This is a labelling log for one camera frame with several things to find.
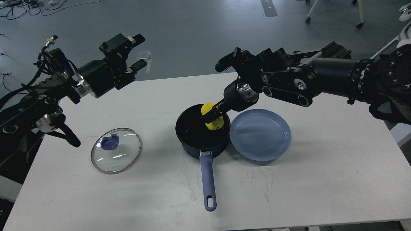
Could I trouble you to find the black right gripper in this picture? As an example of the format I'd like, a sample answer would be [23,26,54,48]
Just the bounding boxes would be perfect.
[202,79,259,126]

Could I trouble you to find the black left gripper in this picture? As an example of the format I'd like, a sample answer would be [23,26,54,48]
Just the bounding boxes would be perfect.
[76,33,148,98]

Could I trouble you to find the glass pot lid purple knob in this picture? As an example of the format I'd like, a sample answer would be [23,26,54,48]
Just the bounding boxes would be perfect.
[90,128,142,175]

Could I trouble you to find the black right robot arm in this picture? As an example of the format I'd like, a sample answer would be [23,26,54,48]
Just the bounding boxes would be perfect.
[202,41,411,124]

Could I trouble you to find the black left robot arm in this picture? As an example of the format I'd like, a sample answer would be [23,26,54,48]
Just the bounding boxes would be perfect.
[0,33,147,184]

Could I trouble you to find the blue round plate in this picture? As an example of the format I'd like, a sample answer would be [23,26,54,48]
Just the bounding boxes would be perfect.
[230,109,292,162]

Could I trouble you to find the white rolling chair base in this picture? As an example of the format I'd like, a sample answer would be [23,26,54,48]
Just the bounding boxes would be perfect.
[305,0,366,29]

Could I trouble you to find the white furniture at right edge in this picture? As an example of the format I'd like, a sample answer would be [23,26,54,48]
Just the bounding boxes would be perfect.
[371,3,411,59]

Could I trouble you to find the dark blue saucepan purple handle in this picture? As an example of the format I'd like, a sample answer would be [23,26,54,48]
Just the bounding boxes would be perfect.
[175,104,231,212]

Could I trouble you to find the tangled cables on floor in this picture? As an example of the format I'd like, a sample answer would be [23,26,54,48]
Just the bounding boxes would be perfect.
[0,0,103,20]

